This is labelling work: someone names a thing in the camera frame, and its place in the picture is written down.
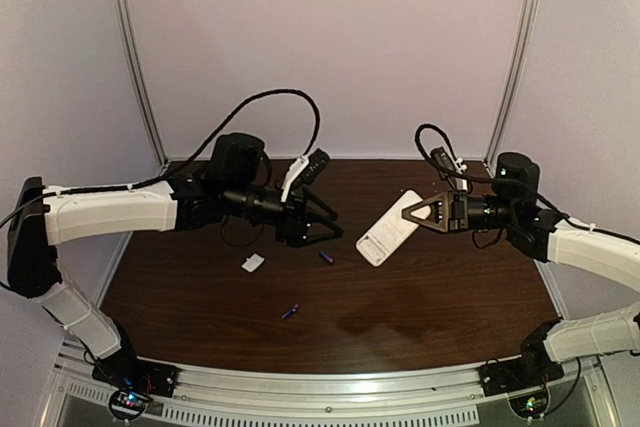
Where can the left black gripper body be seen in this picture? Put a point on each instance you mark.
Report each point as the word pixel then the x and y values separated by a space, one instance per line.
pixel 292 220

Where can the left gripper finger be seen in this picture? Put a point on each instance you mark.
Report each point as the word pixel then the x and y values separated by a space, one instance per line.
pixel 320 231
pixel 328 211

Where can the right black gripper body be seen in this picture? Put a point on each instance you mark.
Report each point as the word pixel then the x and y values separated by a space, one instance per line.
pixel 456 210

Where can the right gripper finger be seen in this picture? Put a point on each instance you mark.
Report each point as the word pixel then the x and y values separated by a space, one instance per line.
pixel 434 222
pixel 429 209

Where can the blue battery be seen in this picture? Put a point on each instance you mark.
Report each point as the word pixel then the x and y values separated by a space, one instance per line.
pixel 290 312
pixel 327 258

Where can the white remote control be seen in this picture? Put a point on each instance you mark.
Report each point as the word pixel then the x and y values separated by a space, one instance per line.
pixel 389 232

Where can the white battery cover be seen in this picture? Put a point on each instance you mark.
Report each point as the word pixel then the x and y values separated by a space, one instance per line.
pixel 252 263

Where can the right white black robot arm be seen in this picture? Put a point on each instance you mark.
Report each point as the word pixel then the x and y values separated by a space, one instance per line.
pixel 544 233

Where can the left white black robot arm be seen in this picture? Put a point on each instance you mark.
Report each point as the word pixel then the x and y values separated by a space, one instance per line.
pixel 47 217

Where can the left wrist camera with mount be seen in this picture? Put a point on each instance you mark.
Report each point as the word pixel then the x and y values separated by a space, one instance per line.
pixel 303 171

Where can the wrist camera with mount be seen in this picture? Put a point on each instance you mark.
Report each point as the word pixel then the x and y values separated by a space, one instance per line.
pixel 445 161
pixel 303 171

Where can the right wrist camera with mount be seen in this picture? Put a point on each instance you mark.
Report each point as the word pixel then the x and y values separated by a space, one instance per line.
pixel 445 161

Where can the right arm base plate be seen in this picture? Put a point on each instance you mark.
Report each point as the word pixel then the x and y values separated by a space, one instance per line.
pixel 507 376

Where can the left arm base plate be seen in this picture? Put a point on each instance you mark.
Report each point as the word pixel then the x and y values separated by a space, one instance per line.
pixel 140 376

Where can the front aluminium rail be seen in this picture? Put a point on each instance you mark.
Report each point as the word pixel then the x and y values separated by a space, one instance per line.
pixel 453 396

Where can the right aluminium frame post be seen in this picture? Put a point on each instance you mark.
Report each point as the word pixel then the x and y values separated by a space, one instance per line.
pixel 524 32

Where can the aluminium frame post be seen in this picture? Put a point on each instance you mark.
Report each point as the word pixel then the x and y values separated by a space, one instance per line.
pixel 134 66
pixel 524 32

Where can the left aluminium frame post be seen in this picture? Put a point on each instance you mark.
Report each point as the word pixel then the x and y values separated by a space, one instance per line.
pixel 134 66

